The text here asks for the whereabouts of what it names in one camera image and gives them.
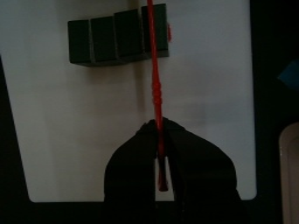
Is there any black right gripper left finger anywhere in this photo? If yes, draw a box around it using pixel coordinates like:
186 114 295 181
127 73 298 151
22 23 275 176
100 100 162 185
102 119 160 224

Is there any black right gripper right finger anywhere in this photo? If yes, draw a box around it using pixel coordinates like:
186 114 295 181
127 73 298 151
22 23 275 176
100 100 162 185
160 116 251 224

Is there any white cutting board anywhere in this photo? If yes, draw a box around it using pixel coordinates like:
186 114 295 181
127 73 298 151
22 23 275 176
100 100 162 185
0 0 258 203

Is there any red toy knife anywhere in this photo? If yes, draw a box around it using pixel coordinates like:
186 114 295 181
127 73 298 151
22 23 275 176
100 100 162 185
146 0 171 193

